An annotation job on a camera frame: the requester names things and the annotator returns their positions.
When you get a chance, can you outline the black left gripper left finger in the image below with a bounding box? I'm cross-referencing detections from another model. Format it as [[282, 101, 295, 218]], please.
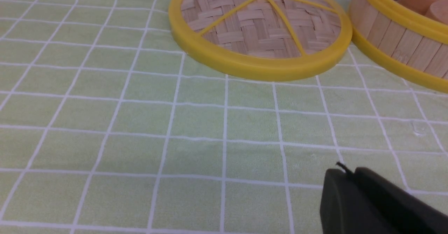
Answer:
[[320, 163, 403, 234]]

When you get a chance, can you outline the yellow bamboo steamer basket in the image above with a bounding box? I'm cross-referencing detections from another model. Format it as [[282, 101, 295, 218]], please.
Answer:
[[348, 0, 448, 93]]

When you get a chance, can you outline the tan bun front left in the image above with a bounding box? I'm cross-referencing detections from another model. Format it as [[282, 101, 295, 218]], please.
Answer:
[[425, 0, 448, 25]]

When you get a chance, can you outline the green checkered tablecloth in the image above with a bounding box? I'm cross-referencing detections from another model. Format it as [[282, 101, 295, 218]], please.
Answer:
[[0, 0, 447, 234]]

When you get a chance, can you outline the yellow woven steamer lid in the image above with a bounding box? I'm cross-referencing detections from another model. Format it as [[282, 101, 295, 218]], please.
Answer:
[[168, 0, 352, 81]]

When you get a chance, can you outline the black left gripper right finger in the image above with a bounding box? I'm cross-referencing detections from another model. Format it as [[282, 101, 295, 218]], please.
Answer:
[[354, 167, 448, 234]]

